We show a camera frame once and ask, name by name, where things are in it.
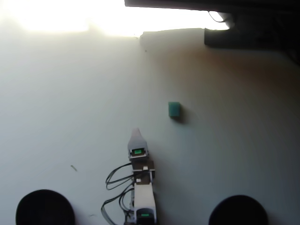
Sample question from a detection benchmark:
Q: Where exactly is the thin black cable loop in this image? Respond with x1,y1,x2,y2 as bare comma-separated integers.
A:
208,10,227,23

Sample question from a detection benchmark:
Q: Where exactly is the black box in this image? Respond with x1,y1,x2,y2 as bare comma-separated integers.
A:
203,10,300,51

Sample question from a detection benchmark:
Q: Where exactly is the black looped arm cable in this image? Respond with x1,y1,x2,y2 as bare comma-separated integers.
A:
100,187,135,225
105,162,135,191

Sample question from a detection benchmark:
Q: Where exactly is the blue cube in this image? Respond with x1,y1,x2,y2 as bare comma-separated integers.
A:
168,101,182,119

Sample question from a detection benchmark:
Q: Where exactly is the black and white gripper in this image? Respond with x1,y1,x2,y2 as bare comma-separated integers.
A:
127,127,150,161

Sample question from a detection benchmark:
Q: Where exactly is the black round bowl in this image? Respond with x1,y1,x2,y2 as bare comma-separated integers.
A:
15,189,76,225
208,195,269,225

